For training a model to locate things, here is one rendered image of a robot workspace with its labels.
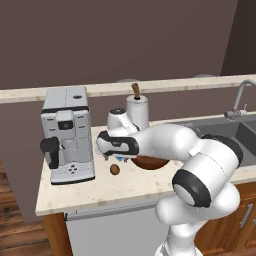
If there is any white paper towel roll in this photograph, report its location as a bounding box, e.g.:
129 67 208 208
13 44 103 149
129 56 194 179
125 82 150 132

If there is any silver tap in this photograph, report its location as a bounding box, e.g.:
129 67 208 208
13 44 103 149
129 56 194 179
223 79 256 122

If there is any brown bowl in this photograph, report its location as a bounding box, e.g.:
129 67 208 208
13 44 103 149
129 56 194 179
130 154 170 171

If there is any grey coffee machine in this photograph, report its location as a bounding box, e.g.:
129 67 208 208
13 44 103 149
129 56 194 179
39 85 97 186

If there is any brown egg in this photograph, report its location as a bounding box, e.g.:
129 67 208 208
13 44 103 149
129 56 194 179
109 163 121 176

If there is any white dishwasher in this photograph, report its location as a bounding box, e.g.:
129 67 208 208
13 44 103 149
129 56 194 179
64 201 175 256

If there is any grey sink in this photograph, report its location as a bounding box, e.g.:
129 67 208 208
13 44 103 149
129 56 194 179
179 114 256 168

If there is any wooden cabinet side panel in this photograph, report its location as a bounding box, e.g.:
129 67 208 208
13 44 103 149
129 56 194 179
41 212 74 256

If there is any silver cupboard handle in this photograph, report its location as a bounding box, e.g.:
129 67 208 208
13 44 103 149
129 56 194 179
239 203 255 230

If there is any wooden cupboard door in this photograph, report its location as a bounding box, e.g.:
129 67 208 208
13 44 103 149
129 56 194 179
194 181 256 256

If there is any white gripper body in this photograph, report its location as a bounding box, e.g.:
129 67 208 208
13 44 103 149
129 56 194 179
100 151 132 162

